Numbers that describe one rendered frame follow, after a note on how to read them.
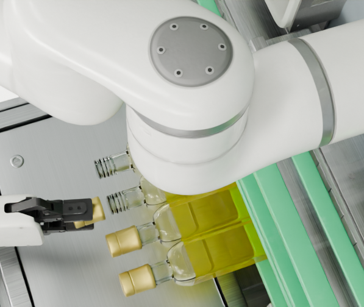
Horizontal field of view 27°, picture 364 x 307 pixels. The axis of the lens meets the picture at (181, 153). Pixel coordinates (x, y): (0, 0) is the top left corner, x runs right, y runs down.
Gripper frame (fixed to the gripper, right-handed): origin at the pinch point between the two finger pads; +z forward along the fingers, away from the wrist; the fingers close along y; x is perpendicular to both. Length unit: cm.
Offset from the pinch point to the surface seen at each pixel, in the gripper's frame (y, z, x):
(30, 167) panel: -12.3, -8.0, 12.9
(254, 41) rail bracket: 16.5, 25.0, 17.2
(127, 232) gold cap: 1.9, 6.6, -3.7
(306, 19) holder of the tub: 14.2, 33.4, 21.9
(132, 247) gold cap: 1.2, 7.1, -5.7
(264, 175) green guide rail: 13.8, 24.3, -1.0
